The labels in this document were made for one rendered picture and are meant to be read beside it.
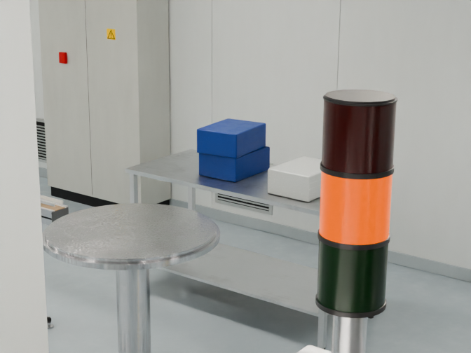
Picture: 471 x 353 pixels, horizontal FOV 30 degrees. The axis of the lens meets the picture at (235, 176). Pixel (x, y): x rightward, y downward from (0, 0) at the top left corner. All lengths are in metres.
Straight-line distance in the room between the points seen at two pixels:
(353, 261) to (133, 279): 4.12
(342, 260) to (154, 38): 7.00
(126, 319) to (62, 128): 3.72
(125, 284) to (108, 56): 3.33
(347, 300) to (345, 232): 0.05
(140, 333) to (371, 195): 4.27
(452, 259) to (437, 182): 0.58
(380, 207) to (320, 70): 6.27
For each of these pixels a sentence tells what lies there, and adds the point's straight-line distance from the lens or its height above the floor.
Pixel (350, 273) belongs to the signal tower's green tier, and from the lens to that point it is 0.61.
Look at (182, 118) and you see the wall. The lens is 7.76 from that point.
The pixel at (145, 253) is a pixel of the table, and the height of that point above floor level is 0.93.
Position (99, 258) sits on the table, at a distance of 4.31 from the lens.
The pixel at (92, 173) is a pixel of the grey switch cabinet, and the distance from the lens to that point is 8.07.
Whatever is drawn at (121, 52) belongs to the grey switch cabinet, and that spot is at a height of 1.45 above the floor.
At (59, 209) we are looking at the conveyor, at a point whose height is 0.93.
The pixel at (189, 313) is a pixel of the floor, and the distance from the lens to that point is 5.92.
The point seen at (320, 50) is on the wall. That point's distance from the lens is 6.85.
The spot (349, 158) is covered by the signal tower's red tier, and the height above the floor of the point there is 2.31.
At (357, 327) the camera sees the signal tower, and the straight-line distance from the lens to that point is 0.64.
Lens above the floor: 2.46
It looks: 16 degrees down
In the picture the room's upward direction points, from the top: straight up
